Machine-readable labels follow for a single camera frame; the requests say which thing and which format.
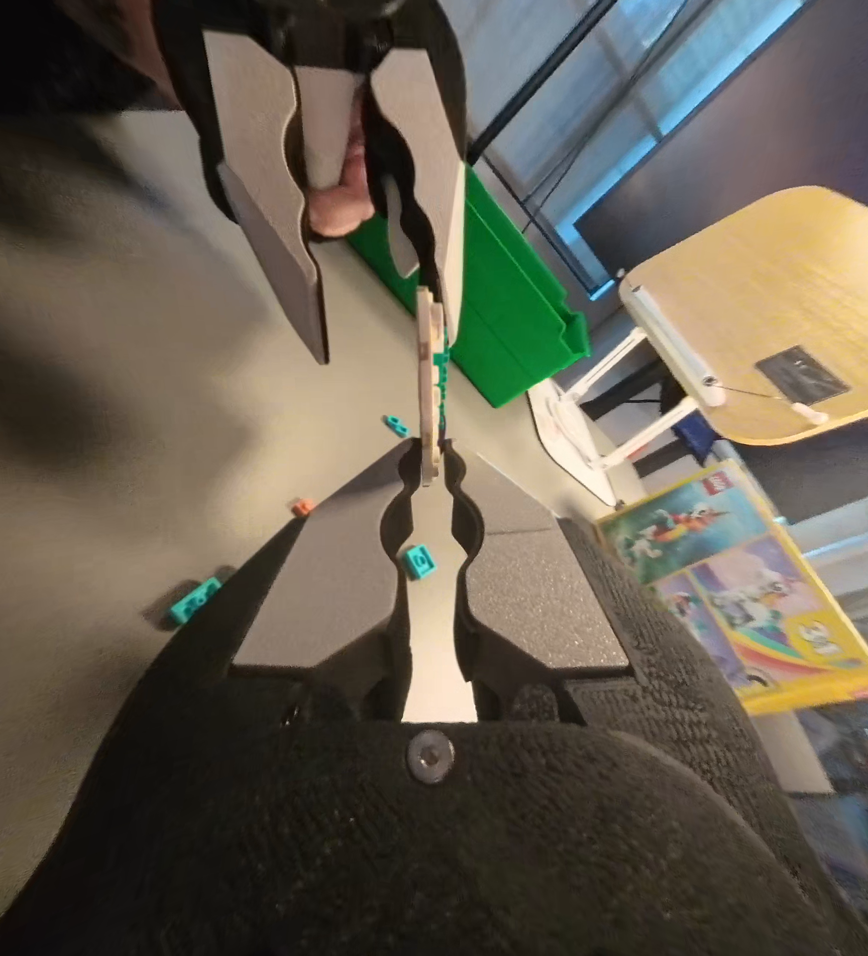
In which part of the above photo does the round cream lego plate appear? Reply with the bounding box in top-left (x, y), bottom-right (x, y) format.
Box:
top-left (413, 287), bottom-right (446, 488)

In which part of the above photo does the small blue box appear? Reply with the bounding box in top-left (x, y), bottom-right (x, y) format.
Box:
top-left (674, 414), bottom-right (720, 460)

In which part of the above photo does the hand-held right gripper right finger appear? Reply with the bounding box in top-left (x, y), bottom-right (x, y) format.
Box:
top-left (440, 438), bottom-right (631, 705)

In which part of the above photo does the dark green lego plate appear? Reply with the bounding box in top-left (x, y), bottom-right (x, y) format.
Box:
top-left (435, 329), bottom-right (456, 449)

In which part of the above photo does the colourful lego set box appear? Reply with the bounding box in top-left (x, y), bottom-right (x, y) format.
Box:
top-left (594, 459), bottom-right (868, 717)

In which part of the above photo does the person's left hand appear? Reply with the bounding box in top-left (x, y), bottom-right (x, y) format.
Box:
top-left (306, 97), bottom-right (379, 239)

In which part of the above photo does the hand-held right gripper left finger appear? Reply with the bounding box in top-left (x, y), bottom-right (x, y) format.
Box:
top-left (231, 438), bottom-right (423, 705)

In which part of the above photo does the wooden-top white tilting stand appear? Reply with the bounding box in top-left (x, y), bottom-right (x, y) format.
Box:
top-left (527, 185), bottom-right (868, 503)

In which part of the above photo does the glass window black frame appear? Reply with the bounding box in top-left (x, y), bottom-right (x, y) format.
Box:
top-left (441, 0), bottom-right (808, 300)

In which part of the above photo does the green plastic bin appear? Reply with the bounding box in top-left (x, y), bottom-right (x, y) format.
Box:
top-left (344, 160), bottom-right (592, 408)

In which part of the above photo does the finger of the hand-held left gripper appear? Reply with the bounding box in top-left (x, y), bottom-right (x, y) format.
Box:
top-left (201, 31), bottom-right (330, 367)
top-left (369, 46), bottom-right (468, 351)

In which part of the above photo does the teal lego brick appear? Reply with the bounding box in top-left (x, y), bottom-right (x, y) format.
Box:
top-left (165, 577), bottom-right (224, 627)

